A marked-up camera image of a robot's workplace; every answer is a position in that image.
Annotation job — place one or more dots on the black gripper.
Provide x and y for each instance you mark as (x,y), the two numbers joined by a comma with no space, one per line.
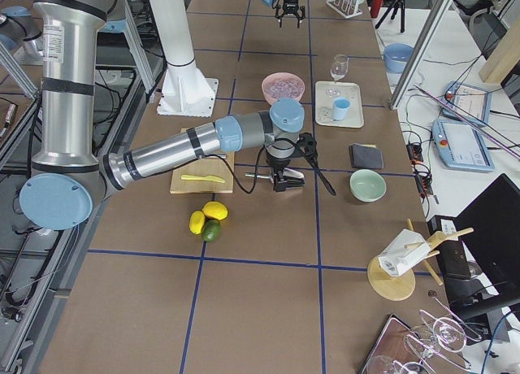
(278,164)
(291,2)

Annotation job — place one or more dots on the silver metal ice scoop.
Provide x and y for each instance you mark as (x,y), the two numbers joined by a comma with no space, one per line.
(259,176)

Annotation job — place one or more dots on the pink bowl with ice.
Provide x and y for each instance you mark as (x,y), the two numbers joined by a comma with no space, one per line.
(282,85)

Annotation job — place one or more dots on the light blue cup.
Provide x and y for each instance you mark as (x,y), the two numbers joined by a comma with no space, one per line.
(340,108)

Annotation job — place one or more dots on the wooden cup stand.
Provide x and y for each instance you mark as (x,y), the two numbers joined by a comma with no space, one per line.
(400,288)

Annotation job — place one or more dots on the yellow plastic knife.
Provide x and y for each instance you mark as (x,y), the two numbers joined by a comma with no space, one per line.
(210,178)

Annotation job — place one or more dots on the clear wine glass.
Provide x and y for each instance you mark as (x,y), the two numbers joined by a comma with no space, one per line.
(338,71)

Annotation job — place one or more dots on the wooden cutting board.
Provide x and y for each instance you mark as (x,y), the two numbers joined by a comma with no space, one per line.
(220,165)

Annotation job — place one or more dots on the yellow lemon upper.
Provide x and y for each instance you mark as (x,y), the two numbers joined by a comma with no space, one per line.
(215,210)

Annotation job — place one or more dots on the yellow lemon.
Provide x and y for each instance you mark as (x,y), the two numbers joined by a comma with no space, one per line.
(196,222)
(215,210)

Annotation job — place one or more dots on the cream serving tray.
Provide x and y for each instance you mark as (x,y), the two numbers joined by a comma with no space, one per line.
(323,104)

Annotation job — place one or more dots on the mint green bowl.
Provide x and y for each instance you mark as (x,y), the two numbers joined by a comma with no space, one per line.
(367,185)

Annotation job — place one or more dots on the dark grey folded cloth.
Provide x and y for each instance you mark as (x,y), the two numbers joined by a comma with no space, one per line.
(368,157)

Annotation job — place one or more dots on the green lime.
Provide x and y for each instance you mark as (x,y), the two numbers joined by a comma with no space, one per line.
(211,230)

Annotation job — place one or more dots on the yellow lemon left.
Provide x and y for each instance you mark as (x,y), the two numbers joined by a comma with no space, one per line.
(196,222)

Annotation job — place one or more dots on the black tripod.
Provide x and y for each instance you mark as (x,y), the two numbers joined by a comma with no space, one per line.
(394,7)

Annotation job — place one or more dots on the blue bowl on desk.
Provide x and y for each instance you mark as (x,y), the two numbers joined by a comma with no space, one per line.
(396,56)

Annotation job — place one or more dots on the white carton on stand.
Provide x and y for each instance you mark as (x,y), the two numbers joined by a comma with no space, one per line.
(405,251)

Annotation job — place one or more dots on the near teach pendant tablet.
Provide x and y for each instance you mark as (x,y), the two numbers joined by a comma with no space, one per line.
(460,147)

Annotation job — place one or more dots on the teach pendant tablet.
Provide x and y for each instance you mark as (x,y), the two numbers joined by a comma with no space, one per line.
(460,147)
(468,101)

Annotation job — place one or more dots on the far teach pendant tablet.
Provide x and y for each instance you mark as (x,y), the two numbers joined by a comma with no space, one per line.
(468,101)

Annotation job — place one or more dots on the black monitor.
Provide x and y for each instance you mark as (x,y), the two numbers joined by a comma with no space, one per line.
(494,244)

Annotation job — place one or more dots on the upturned wine glasses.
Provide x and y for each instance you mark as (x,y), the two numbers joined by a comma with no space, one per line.
(424,348)

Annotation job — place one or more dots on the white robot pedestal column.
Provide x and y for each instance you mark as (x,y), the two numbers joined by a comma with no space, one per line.
(185,90)

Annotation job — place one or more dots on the aluminium frame post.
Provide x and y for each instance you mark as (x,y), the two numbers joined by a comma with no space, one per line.
(428,31)

